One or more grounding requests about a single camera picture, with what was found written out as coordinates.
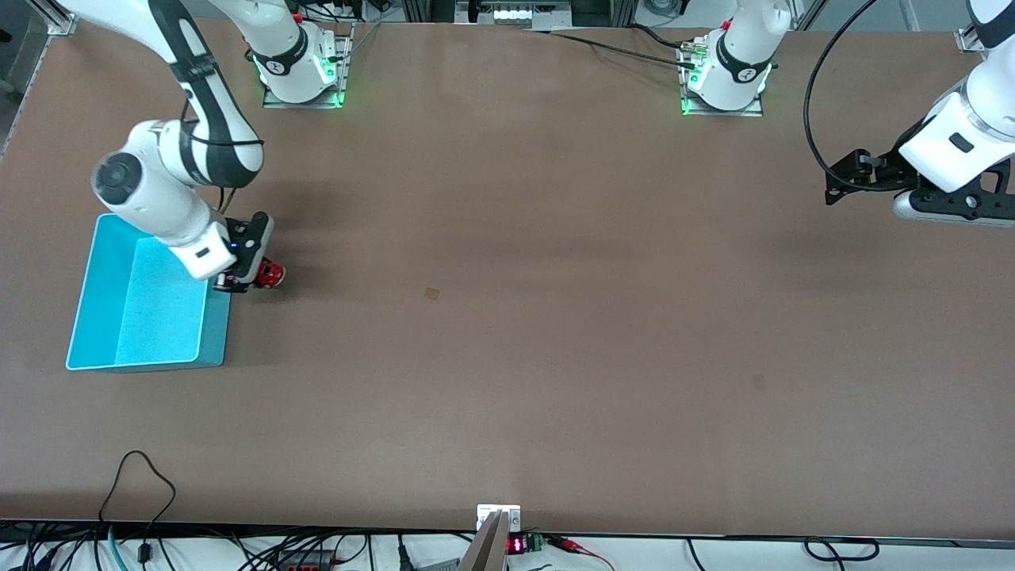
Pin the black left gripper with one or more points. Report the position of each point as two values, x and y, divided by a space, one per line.
887 172

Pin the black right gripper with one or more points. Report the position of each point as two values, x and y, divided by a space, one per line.
235 278

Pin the red beetle toy car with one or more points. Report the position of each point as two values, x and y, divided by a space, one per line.
271 274

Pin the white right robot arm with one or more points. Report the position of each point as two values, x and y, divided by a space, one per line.
151 198

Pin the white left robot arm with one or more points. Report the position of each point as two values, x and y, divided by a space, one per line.
749 24

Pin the blue plastic box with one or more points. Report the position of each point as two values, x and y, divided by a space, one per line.
143 317

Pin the black power strip orange switches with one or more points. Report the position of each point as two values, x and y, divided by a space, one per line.
305 565

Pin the white lit device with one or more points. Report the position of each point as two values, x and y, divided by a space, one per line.
515 14

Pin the red digit display module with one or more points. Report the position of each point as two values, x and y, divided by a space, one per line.
517 545

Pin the red clip leads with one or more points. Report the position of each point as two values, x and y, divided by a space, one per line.
567 544

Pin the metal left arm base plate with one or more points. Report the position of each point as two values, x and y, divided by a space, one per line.
729 113

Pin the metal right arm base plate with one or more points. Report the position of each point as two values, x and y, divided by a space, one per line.
346 75

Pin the white mounting bracket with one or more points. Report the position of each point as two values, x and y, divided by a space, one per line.
485 514

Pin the grey metal post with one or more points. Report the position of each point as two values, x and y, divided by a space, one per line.
485 551

